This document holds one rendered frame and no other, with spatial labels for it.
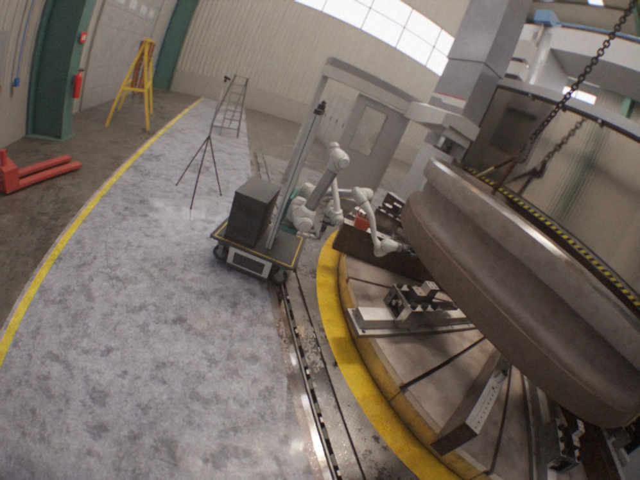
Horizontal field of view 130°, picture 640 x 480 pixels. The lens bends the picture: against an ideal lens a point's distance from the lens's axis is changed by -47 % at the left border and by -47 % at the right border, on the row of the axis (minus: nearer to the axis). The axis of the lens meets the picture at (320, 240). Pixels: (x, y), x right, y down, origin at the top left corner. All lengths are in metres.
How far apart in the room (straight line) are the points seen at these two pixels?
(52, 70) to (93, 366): 5.65
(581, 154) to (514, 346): 4.21
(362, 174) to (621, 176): 5.31
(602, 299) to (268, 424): 2.53
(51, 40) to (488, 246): 7.59
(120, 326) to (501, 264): 3.12
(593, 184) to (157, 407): 6.28
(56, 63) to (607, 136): 10.07
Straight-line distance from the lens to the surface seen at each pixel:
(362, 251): 3.43
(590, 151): 5.89
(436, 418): 2.40
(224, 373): 2.21
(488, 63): 6.00
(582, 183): 5.71
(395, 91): 6.06
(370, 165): 6.37
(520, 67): 7.42
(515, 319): 2.47
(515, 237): 2.36
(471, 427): 2.01
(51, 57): 6.78
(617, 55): 8.50
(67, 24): 6.64
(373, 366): 2.63
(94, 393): 2.16
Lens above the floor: 1.91
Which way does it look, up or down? 27 degrees down
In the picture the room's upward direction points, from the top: 24 degrees clockwise
